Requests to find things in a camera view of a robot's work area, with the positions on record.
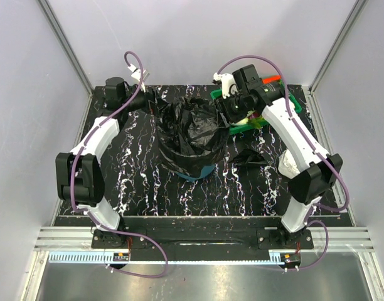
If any large orange carrot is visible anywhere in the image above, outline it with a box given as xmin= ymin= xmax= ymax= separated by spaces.
xmin=262 ymin=75 xmax=281 ymax=84

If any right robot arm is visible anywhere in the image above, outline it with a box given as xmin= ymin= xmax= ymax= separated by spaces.
xmin=213 ymin=65 xmax=343 ymax=248

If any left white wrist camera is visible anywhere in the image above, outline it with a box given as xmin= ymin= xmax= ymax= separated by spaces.
xmin=128 ymin=64 xmax=150 ymax=92

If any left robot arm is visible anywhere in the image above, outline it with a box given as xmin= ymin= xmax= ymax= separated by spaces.
xmin=55 ymin=77 xmax=156 ymax=248

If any small black bag roll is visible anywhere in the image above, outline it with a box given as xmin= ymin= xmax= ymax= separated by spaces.
xmin=230 ymin=149 xmax=267 ymax=167

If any purple cable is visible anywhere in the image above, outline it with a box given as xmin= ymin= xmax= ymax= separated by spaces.
xmin=70 ymin=51 xmax=169 ymax=278
xmin=216 ymin=55 xmax=350 ymax=272

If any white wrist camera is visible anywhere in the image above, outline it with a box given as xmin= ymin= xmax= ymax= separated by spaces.
xmin=128 ymin=64 xmax=150 ymax=92
xmin=213 ymin=73 xmax=238 ymax=99

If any white radish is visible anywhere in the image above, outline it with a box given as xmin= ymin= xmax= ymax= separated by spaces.
xmin=233 ymin=117 xmax=249 ymax=126

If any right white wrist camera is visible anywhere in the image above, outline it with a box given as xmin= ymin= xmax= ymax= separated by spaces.
xmin=213 ymin=73 xmax=238 ymax=99

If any teal plastic trash bin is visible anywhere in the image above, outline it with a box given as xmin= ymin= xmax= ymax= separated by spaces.
xmin=175 ymin=165 xmax=215 ymax=182

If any black trash bag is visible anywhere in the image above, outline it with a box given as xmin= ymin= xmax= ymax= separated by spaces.
xmin=153 ymin=97 xmax=230 ymax=173

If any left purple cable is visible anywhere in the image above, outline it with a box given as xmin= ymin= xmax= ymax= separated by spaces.
xmin=70 ymin=51 xmax=169 ymax=278

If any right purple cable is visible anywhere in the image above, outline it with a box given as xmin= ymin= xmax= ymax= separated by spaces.
xmin=216 ymin=55 xmax=350 ymax=272

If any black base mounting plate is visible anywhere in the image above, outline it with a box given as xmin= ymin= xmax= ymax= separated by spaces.
xmin=92 ymin=216 xmax=314 ymax=263

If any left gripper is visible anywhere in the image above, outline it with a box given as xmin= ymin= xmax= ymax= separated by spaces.
xmin=122 ymin=80 xmax=173 ymax=117

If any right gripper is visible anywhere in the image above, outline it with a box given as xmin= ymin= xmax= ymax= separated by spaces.
xmin=213 ymin=90 xmax=251 ymax=129

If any green plastic vegetable tray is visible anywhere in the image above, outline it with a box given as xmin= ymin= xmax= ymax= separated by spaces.
xmin=210 ymin=78 xmax=302 ymax=135

